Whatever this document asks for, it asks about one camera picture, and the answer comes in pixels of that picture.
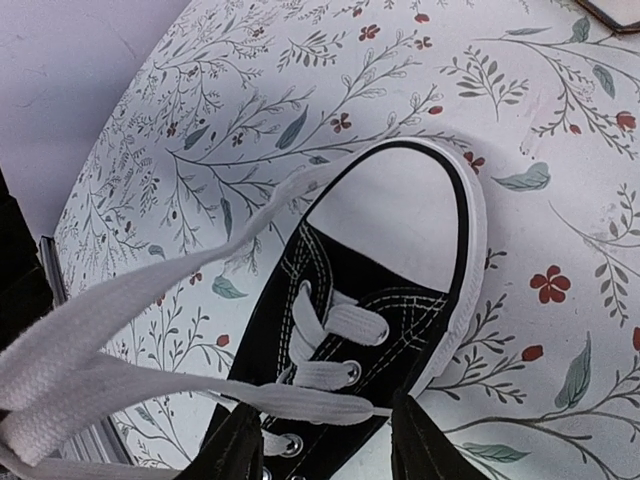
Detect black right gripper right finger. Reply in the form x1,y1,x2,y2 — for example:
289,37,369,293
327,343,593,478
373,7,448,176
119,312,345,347
391,391,487,480

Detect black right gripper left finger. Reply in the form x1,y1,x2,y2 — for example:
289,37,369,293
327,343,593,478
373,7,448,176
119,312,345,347
177,404,263,480

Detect black canvas sneaker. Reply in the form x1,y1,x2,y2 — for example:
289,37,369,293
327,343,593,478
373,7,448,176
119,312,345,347
229,138,487,479

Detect white shoelace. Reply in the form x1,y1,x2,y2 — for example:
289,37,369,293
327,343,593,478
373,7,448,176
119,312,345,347
1,164,388,479

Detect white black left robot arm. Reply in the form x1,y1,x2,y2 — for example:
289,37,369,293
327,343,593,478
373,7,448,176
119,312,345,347
0,176,54,350

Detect square floral ceramic plate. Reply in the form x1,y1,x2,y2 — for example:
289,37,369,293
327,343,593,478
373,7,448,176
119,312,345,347
576,0,640,34

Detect aluminium front frame rail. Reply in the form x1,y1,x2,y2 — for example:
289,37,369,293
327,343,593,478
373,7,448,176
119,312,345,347
39,236,134,465

